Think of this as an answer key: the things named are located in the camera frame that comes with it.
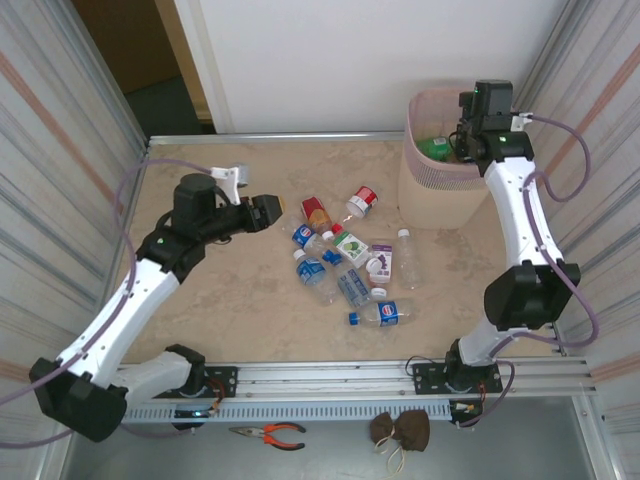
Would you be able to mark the red bottle cap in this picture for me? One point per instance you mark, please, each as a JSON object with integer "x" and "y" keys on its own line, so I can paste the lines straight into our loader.
{"x": 338, "y": 229}

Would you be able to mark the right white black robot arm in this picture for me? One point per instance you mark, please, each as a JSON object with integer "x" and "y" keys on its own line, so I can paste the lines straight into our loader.
{"x": 530, "y": 295}

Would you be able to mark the pink bin liner bag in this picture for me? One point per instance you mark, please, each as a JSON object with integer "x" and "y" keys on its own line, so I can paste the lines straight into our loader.
{"x": 425, "y": 172}

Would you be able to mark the red orange label bottle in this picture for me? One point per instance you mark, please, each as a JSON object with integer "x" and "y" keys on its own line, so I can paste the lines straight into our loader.
{"x": 312, "y": 210}

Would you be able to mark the blue label white cap bottle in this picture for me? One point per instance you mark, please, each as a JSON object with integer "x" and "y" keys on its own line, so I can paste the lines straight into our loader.
{"x": 311, "y": 271}

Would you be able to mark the pink waste basket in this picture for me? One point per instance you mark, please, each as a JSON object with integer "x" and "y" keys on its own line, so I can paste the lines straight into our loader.
{"x": 430, "y": 205}

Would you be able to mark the purple grape label bottle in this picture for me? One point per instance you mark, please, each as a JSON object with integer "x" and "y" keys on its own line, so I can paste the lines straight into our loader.
{"x": 384, "y": 257}

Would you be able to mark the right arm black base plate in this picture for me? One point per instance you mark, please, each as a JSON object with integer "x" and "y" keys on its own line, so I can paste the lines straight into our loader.
{"x": 430, "y": 377}

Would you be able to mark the brown wooden door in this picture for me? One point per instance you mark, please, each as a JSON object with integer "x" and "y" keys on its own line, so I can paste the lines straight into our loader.
{"x": 125, "y": 45}

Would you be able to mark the green plastic soda bottle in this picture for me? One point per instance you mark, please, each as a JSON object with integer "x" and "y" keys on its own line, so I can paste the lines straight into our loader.
{"x": 434, "y": 148}

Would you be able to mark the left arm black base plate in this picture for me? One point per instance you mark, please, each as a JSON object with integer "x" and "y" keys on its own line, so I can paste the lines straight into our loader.
{"x": 225, "y": 380}

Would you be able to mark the red white label bottle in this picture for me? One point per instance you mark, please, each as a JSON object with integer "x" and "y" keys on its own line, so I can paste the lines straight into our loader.
{"x": 365, "y": 196}

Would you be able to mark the small circuit board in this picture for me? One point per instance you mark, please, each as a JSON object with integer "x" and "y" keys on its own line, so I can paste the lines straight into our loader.
{"x": 197, "y": 413}
{"x": 462, "y": 407}

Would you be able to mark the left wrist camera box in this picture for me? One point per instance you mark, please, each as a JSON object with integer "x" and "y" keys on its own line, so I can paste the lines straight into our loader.
{"x": 230, "y": 177}

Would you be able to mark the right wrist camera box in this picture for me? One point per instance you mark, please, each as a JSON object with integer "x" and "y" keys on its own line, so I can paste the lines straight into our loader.
{"x": 522, "y": 120}

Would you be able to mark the clear unlabelled white cap bottle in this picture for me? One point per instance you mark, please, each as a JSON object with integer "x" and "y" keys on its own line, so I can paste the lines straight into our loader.
{"x": 409, "y": 260}

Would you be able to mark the Pepsi label plastic bottle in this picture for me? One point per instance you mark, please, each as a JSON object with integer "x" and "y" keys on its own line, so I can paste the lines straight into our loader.
{"x": 303, "y": 235}
{"x": 387, "y": 311}

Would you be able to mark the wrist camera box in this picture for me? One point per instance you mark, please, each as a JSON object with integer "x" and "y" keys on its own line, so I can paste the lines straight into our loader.
{"x": 230, "y": 177}
{"x": 522, "y": 120}

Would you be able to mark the white door frame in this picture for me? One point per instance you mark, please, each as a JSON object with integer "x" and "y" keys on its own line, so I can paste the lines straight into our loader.
{"x": 200, "y": 60}

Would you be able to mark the aluminium table edge rail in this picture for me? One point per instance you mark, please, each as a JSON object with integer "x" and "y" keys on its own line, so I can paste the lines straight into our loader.
{"x": 275, "y": 136}

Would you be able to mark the clear pale blue label bottle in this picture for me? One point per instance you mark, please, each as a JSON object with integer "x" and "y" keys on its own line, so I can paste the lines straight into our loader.
{"x": 352, "y": 282}

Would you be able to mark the large brown cloth pouch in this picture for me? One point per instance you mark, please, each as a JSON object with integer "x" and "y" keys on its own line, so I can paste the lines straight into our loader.
{"x": 414, "y": 431}

